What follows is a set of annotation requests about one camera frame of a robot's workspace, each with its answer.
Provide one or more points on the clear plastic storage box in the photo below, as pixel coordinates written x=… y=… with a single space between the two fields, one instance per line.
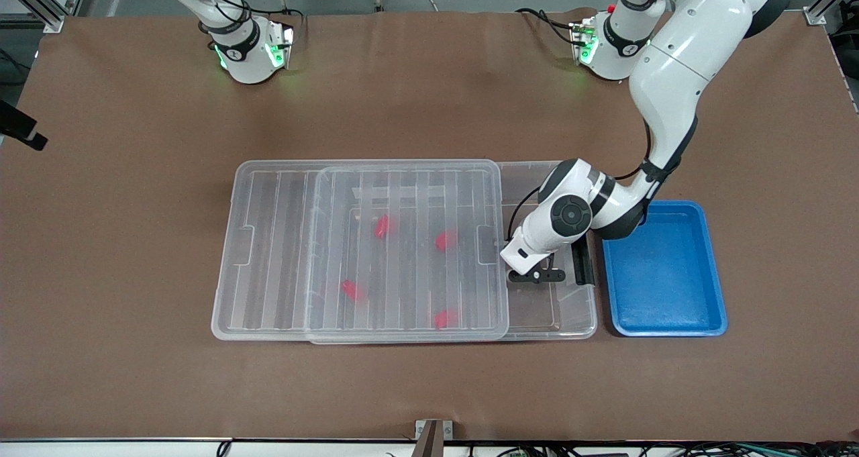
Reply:
x=537 y=309

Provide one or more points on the clear plastic box lid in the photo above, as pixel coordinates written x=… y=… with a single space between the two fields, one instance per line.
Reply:
x=268 y=276

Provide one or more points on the red toy block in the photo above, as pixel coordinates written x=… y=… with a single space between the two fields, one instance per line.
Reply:
x=443 y=319
x=351 y=290
x=443 y=241
x=382 y=227

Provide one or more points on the blue plastic tray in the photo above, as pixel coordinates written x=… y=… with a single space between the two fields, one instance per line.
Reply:
x=664 y=289

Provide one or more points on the brown paper table cover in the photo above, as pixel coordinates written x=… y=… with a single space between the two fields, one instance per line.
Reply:
x=134 y=242

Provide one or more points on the black equipment beside table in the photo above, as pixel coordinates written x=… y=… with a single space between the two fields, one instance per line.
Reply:
x=847 y=54

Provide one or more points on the aluminium frame beam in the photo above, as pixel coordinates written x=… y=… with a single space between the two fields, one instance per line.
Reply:
x=33 y=1
x=815 y=17

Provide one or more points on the grey metal table bracket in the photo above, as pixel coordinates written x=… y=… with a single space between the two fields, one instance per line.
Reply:
x=433 y=437

